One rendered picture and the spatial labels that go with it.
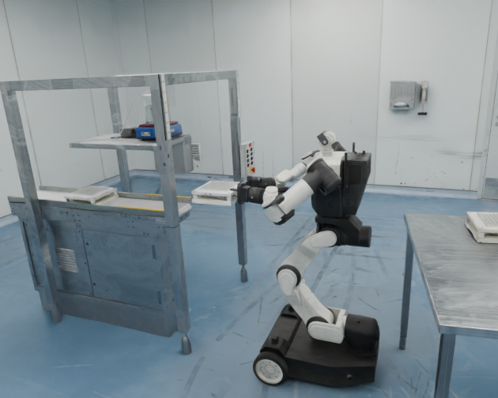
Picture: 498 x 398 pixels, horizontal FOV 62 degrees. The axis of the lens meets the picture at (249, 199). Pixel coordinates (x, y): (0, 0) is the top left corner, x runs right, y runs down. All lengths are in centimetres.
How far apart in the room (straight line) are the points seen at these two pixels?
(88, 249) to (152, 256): 53
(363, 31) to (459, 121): 165
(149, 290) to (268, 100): 397
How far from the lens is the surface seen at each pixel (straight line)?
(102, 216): 280
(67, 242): 318
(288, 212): 190
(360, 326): 247
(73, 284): 332
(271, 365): 250
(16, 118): 303
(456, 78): 576
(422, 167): 592
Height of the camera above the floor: 173
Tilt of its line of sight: 18 degrees down
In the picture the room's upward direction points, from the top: 3 degrees counter-clockwise
